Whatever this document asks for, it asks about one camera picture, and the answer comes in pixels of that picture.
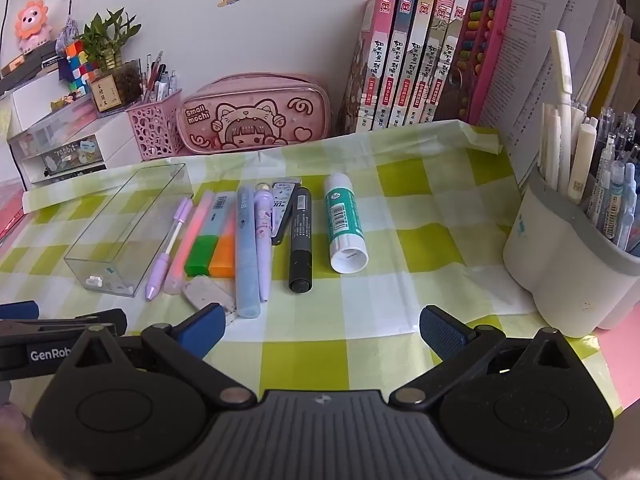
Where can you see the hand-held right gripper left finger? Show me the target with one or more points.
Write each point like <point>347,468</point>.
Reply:
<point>206,330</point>

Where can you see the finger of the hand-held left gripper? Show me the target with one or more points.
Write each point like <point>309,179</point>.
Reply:
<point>20,310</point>
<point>75,324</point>

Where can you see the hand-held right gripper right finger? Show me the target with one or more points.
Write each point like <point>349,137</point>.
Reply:
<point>440,332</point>

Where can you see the grey eraser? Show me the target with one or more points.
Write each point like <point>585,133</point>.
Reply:
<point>205,294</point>

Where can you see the green capped highlighter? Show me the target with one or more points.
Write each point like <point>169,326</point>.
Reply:
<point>199,257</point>

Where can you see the orange capped highlighter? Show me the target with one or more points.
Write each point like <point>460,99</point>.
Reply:
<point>222,255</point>

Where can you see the light blue pen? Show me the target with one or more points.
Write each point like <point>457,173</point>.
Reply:
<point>247,260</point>

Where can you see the purple mechanical pencil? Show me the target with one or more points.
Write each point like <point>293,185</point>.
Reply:
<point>171,242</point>

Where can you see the pink highlighter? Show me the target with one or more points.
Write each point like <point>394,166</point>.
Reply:
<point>192,235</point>

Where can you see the purple cartoon pen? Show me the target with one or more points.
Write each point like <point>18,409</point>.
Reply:
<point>263,240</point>

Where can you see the clear plastic box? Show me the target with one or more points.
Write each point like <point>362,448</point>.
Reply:
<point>125,220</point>

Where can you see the black marker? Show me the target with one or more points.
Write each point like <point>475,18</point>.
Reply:
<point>301,260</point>

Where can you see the pencil lead case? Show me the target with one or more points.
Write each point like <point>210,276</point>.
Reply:
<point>284,210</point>

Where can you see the green white glue stick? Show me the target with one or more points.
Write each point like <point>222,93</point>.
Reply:
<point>342,215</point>

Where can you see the small white eraser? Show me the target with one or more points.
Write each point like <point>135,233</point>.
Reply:
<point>93,281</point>

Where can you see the pink red packet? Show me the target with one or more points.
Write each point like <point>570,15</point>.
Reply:
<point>10,215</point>

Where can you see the white grey pen holder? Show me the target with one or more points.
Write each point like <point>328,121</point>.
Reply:
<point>550,270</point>

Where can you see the green checkered tablecloth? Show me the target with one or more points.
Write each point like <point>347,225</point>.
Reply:
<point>400,210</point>

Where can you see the white drawer organizer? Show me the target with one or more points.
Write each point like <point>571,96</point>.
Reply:
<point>75,150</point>

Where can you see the pink mesh pen holder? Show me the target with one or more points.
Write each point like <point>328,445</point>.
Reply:
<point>155,130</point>

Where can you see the white storage box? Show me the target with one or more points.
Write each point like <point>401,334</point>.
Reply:
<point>35,102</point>

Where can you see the small colourful figurines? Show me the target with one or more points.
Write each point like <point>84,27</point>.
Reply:
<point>65,102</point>

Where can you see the pink cartoon pencil case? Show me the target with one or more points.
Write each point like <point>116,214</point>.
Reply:
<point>250,117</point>

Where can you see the white and blue pens bundle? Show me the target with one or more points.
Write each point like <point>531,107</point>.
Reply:
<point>600,180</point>

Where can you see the lucky bamboo in glass vase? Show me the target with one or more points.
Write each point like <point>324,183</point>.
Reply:
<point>115,85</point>

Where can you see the black flat box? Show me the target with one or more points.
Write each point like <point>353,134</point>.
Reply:
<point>25,67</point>

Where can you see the colourful puzzle cube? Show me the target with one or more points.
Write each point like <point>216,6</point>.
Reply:
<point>77,70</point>

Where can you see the assorted pens bundle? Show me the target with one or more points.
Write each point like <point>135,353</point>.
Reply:
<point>159,82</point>

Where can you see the stack of printed papers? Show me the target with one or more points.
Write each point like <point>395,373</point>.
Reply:
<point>530,85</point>

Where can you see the grey pink spine book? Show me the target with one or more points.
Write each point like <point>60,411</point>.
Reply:
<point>436,60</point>

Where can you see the cream spine book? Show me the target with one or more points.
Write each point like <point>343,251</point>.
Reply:
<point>420,60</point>

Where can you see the blue spine book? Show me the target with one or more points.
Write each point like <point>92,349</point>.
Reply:
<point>400,60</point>

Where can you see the orange lion toy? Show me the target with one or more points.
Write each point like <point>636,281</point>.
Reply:
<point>32,25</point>

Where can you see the pink abacus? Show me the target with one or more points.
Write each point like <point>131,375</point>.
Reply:
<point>492,50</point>

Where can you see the white grey spine book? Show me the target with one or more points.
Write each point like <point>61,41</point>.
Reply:
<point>452,45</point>

